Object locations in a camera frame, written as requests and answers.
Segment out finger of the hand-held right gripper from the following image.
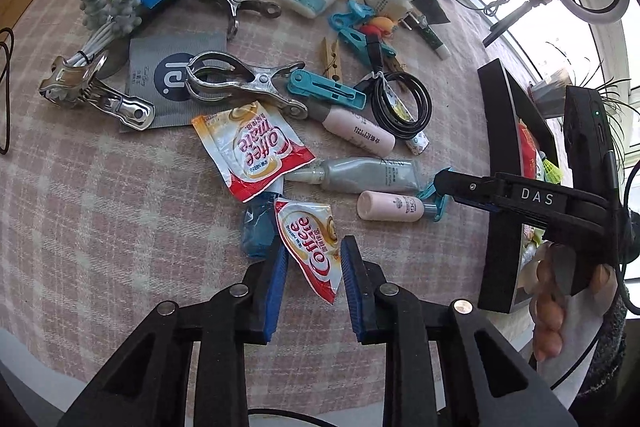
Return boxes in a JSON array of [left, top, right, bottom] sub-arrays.
[[432, 167, 623, 239]]

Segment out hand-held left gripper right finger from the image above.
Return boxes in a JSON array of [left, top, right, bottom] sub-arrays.
[[339, 235, 581, 427]]

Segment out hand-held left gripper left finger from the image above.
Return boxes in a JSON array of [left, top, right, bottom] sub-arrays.
[[56, 235, 291, 427]]

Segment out black storage box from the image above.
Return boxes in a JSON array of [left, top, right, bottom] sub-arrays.
[[477, 59, 562, 314]]

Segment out red white creamer sachet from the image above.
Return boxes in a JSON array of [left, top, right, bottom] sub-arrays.
[[274, 199, 346, 306], [191, 101, 317, 204]]

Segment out blue plastic clothespin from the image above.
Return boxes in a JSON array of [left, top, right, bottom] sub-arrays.
[[328, 1, 377, 34], [287, 69, 367, 108], [337, 31, 397, 61], [414, 166, 454, 222]]

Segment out person's right forearm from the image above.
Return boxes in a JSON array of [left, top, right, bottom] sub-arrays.
[[574, 284, 640, 409]]

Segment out white round desktop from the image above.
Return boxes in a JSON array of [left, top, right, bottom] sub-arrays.
[[0, 326, 166, 427]]

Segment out person's right hand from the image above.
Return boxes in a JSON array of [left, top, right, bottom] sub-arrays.
[[530, 242, 627, 362]]

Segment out red packet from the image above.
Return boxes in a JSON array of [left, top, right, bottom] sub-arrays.
[[519, 119, 545, 178]]

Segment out potted plant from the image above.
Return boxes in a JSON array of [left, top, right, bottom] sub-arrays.
[[529, 41, 633, 118]]

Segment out small blue packet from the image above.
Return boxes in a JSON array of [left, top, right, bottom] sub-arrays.
[[241, 191, 287, 259]]

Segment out pink bottle grey cap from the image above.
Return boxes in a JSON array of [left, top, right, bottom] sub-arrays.
[[356, 190, 427, 223], [304, 101, 397, 154]]

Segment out white patterned small tube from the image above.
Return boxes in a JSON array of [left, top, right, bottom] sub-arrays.
[[406, 129, 431, 156]]

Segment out grey squeeze tube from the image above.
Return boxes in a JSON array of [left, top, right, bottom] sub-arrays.
[[284, 156, 422, 194]]

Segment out black light stand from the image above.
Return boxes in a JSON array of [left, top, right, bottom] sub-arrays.
[[481, 0, 552, 48]]

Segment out pink plaid tablecloth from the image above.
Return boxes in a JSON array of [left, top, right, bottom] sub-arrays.
[[0, 0, 557, 385]]

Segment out small green white tube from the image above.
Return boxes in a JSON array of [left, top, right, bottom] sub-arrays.
[[416, 14, 452, 60]]

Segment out large metal clip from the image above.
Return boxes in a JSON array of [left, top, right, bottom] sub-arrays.
[[39, 51, 157, 131], [199, 0, 282, 41], [184, 50, 309, 121]]

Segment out small orange toy figure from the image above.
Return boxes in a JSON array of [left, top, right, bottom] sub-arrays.
[[359, 14, 402, 41]]

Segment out grey flat sachet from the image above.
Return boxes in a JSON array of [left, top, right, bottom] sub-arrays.
[[117, 31, 229, 134]]

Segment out grey knobbly massage balls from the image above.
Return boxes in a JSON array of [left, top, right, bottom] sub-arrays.
[[79, 0, 142, 34]]

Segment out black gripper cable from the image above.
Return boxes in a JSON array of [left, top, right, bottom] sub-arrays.
[[549, 151, 640, 390]]

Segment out coiled black cable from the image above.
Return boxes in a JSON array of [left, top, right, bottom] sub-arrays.
[[354, 38, 433, 141]]

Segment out bundled white cable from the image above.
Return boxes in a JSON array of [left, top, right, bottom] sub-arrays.
[[64, 14, 122, 68]]

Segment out thin black cable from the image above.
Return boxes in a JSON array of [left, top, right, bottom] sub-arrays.
[[0, 26, 17, 156]]

